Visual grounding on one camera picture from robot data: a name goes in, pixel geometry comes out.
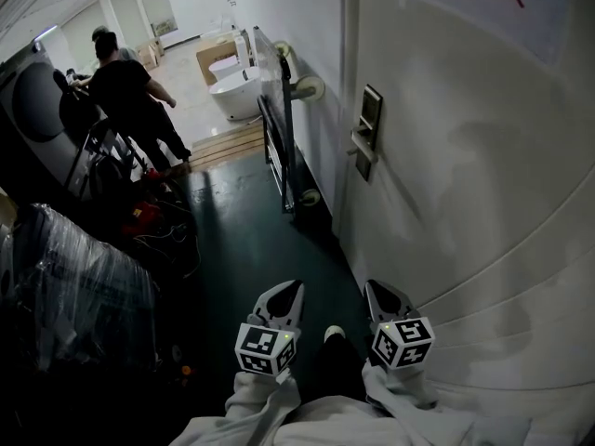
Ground framed wall picture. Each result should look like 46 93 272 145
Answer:
150 17 179 37

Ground wooden slatted ramp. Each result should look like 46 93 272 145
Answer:
187 120 268 174

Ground person's left forearm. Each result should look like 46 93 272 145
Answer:
168 368 304 446

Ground large brown cardboard box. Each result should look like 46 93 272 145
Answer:
195 44 240 87

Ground person's right forearm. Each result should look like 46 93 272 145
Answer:
361 359 534 446

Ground metal door lock handle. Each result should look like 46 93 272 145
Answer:
345 83 385 183

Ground black metal stand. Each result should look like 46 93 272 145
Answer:
64 118 146 200

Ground white toilet tank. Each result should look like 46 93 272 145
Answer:
232 34 253 70

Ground person's white hoodie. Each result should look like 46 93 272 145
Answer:
272 394 419 446

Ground low cardboard boxes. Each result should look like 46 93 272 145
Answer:
136 36 165 72

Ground white door with metal handle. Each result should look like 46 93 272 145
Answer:
337 0 595 313

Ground person's black trousers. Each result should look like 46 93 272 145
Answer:
308 335 374 404

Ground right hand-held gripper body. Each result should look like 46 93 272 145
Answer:
369 315 436 371

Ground plastic-wrapped dark appliance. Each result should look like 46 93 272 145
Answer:
0 202 160 376

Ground white toilet bowl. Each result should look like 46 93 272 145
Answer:
207 53 244 84

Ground grey platform trolley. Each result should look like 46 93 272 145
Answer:
252 25 327 216

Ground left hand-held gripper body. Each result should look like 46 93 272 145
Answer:
234 315 299 377

